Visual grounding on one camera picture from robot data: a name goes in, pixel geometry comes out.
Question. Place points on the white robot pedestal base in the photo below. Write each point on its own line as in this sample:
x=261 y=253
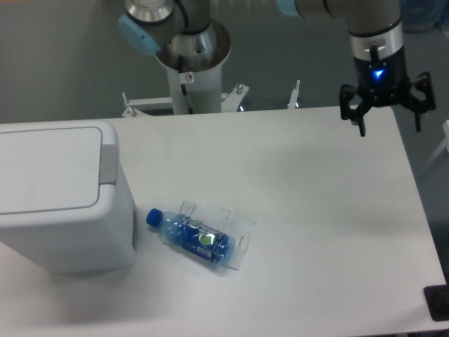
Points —
x=193 y=65

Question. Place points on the blue plastic water bottle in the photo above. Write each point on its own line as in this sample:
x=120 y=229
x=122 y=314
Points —
x=193 y=236

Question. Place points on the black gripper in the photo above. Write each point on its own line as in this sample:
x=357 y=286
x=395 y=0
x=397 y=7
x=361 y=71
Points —
x=384 y=84

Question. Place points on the white trash can lid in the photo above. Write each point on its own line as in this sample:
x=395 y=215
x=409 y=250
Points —
x=46 y=167

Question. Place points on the white plastic trash can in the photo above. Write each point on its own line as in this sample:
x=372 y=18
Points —
x=100 y=237

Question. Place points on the blue object top right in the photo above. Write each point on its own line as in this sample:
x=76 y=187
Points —
x=420 y=16

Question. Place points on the white frame at right edge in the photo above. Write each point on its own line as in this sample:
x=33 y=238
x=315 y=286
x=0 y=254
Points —
x=440 y=154

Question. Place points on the clear plastic packaging bag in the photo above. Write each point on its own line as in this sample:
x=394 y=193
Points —
x=235 y=224

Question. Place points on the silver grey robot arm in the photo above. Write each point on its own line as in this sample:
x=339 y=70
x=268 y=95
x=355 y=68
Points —
x=374 y=27

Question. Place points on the black device at table edge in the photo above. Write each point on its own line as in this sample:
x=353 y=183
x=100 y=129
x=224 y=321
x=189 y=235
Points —
x=437 y=302

